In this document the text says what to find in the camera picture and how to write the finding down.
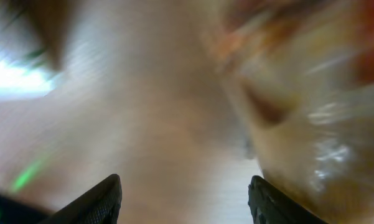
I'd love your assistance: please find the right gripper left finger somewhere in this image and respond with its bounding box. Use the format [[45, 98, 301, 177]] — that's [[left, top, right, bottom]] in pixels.
[[39, 174, 122, 224]]

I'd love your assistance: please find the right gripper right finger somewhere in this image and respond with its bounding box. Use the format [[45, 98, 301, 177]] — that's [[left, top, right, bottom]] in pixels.
[[248, 175, 327, 224]]

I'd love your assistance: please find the red orange pasta packet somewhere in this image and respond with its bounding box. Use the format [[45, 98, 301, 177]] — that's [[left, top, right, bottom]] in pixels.
[[202, 0, 374, 223]]

